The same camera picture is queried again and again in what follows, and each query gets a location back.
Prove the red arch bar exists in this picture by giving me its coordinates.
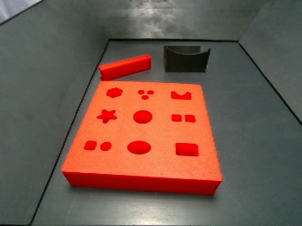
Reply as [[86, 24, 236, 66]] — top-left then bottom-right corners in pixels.
[[98, 55, 150, 81]]

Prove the black curved fixture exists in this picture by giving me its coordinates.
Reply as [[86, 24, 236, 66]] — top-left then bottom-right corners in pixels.
[[164, 46, 210, 72]]

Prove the red block with shaped holes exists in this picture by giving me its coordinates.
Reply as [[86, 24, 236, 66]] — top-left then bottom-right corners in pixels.
[[61, 81, 223, 195]]

